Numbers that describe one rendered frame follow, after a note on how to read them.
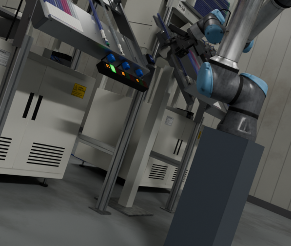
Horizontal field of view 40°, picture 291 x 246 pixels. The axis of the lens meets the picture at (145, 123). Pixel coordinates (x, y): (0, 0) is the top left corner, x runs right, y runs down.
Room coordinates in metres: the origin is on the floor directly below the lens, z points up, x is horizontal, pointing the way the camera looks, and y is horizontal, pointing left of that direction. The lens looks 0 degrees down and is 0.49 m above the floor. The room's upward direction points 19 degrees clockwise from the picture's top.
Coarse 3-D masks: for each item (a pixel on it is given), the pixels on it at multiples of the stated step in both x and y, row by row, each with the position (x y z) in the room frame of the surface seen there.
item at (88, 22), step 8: (80, 8) 1.69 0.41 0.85; (80, 16) 1.65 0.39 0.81; (88, 16) 1.72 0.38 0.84; (88, 24) 1.68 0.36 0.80; (96, 24) 1.74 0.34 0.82; (104, 24) 1.82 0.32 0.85; (88, 32) 1.64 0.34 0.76; (96, 32) 1.70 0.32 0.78; (104, 32) 1.78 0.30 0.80; (104, 40) 1.71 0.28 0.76; (112, 40) 1.81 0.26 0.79; (120, 40) 1.89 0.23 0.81; (128, 40) 1.98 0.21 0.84; (112, 48) 1.76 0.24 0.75; (128, 48) 1.92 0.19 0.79; (128, 56) 1.87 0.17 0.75; (136, 56) 1.96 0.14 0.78
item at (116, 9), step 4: (96, 0) 2.02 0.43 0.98; (104, 0) 1.99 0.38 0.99; (108, 0) 2.03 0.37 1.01; (112, 0) 2.08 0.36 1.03; (100, 4) 2.04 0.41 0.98; (108, 4) 2.00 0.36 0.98; (112, 4) 2.05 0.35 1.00; (112, 8) 2.03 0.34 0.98; (116, 8) 2.08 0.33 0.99; (116, 12) 2.07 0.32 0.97; (120, 12) 2.10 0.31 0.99
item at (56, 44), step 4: (20, 0) 2.43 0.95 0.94; (72, 0) 2.28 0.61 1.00; (76, 0) 2.31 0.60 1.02; (20, 4) 2.43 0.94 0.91; (16, 12) 2.43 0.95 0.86; (16, 16) 2.43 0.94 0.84; (12, 24) 2.43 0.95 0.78; (28, 28) 2.45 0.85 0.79; (32, 28) 2.46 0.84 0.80; (8, 32) 2.43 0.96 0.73; (28, 32) 2.44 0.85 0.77; (32, 32) 2.46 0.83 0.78; (8, 36) 2.43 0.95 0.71; (56, 40) 2.30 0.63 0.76; (56, 44) 2.29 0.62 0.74; (52, 48) 2.30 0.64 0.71; (56, 48) 2.30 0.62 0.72
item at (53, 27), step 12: (48, 24) 1.42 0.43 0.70; (60, 24) 1.44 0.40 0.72; (60, 36) 1.49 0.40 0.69; (72, 36) 1.52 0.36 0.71; (84, 36) 1.54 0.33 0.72; (84, 48) 1.61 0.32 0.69; (96, 48) 1.63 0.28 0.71; (108, 48) 1.66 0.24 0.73; (120, 60) 1.77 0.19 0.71; (132, 60) 1.82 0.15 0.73; (132, 72) 1.90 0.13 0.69; (144, 72) 1.93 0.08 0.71
